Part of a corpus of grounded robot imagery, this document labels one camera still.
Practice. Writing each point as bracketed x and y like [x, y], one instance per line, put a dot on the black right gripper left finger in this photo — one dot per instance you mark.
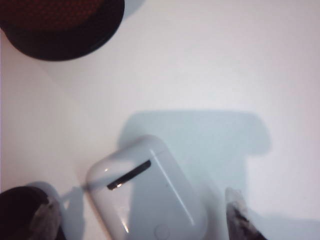
[22, 215]

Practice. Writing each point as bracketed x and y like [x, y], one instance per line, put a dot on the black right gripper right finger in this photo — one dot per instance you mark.
[238, 220]

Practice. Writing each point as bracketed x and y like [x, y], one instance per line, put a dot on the black mesh pen holder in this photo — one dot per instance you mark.
[62, 47]

